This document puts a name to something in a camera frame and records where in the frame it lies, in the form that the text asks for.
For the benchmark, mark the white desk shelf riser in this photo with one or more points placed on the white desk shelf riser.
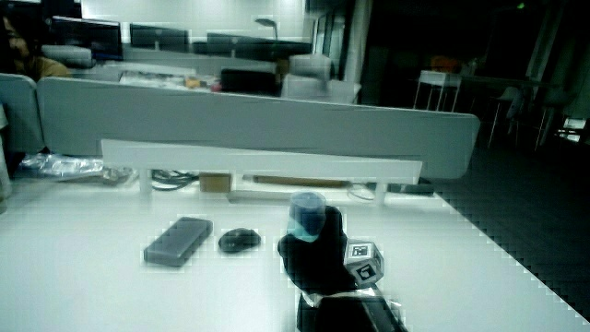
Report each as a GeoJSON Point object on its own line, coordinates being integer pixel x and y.
{"type": "Point", "coordinates": [258, 161]}

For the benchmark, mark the wide black monitor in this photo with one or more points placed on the wide black monitor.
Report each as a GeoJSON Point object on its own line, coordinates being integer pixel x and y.
{"type": "Point", "coordinates": [258, 48]}

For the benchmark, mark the grey office chair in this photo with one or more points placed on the grey office chair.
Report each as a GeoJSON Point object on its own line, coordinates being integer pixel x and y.
{"type": "Point", "coordinates": [313, 74]}

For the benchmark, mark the person's right forearm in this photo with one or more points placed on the person's right forearm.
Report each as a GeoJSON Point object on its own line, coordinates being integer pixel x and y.
{"type": "Point", "coordinates": [350, 316]}

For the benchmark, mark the grey desk lamp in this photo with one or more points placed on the grey desk lamp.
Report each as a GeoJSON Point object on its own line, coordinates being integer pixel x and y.
{"type": "Point", "coordinates": [269, 23]}

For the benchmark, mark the clear plastic bag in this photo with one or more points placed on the clear plastic bag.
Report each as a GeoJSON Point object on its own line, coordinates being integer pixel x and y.
{"type": "Point", "coordinates": [60, 166]}

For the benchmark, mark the long grey desk partition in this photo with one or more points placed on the long grey desk partition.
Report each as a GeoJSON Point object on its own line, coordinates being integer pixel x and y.
{"type": "Point", "coordinates": [230, 120]}

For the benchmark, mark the black bag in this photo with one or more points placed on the black bag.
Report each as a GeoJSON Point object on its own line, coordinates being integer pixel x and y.
{"type": "Point", "coordinates": [249, 82]}

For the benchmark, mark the black computer mouse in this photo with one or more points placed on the black computer mouse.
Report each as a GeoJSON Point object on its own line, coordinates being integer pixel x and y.
{"type": "Point", "coordinates": [239, 240]}

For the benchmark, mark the black rectangular case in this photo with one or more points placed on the black rectangular case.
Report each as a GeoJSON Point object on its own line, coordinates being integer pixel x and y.
{"type": "Point", "coordinates": [179, 241]}

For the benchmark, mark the person's right hand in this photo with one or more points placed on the person's right hand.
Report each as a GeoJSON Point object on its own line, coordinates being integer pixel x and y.
{"type": "Point", "coordinates": [318, 258]}

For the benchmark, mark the small cardboard box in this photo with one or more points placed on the small cardboard box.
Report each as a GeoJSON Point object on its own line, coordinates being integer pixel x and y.
{"type": "Point", "coordinates": [215, 182]}

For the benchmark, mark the small black monitor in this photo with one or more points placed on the small black monitor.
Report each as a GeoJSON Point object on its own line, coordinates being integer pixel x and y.
{"type": "Point", "coordinates": [159, 38]}

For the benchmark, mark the large black monitor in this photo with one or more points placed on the large black monitor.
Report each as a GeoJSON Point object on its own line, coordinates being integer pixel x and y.
{"type": "Point", "coordinates": [87, 37]}

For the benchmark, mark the short grey desk partition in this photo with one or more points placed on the short grey desk partition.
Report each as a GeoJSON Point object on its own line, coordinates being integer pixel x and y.
{"type": "Point", "coordinates": [18, 115]}

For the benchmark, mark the blue translucent cup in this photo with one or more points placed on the blue translucent cup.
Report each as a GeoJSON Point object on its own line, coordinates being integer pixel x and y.
{"type": "Point", "coordinates": [307, 212]}

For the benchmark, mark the white side table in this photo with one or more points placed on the white side table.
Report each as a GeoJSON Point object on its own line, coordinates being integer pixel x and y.
{"type": "Point", "coordinates": [438, 79]}

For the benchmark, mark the white bar stool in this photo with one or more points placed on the white bar stool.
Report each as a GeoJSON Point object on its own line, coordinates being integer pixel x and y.
{"type": "Point", "coordinates": [507, 99]}

